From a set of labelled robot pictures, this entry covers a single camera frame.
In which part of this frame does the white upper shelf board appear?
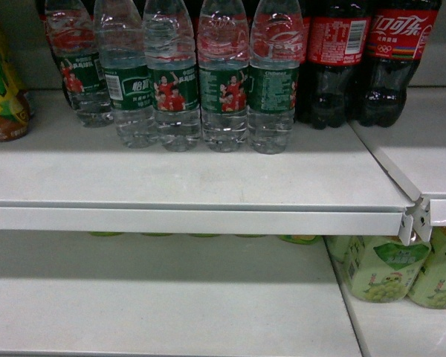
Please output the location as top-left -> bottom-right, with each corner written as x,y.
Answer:
0,91 -> 413,242

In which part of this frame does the white right shelf board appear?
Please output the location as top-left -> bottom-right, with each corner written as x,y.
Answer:
351,87 -> 446,241

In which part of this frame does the right cola bottle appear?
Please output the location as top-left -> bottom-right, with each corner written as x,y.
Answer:
355,1 -> 442,127

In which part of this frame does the cola bottle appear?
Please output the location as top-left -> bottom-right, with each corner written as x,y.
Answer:
355,1 -> 442,127
303,1 -> 374,129

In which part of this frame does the white lower shelf board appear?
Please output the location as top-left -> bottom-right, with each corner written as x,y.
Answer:
0,231 -> 361,356

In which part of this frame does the left green grape drink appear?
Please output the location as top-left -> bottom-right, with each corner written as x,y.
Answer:
325,236 -> 430,303

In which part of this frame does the left cola bottle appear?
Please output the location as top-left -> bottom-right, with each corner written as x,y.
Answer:
303,1 -> 374,129

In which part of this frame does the green-label water bottle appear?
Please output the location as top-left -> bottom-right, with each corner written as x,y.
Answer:
248,1 -> 305,155
143,1 -> 201,152
197,1 -> 249,152

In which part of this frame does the rear green-label water bottle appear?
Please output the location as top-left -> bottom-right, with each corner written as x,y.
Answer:
197,1 -> 249,152

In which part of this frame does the green grape drink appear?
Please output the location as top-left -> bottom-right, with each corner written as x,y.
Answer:
325,236 -> 430,303
407,227 -> 446,309

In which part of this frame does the right green grape drink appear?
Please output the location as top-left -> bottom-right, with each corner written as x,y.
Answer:
407,227 -> 446,309

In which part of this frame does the barcode-side water bottle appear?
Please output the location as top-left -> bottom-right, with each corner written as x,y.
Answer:
94,1 -> 158,148

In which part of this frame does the right green-label water bottle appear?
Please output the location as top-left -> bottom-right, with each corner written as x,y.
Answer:
248,1 -> 305,155

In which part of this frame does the white shelf board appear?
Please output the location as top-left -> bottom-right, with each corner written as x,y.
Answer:
351,87 -> 446,241
0,91 -> 413,242
0,231 -> 361,356

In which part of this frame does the yellow iced tea bottle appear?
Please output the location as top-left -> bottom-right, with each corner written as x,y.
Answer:
0,27 -> 33,142

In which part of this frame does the far left water bottle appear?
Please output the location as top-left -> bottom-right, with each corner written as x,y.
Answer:
45,1 -> 113,128

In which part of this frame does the middle green-label water bottle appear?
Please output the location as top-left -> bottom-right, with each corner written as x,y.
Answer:
143,1 -> 201,152

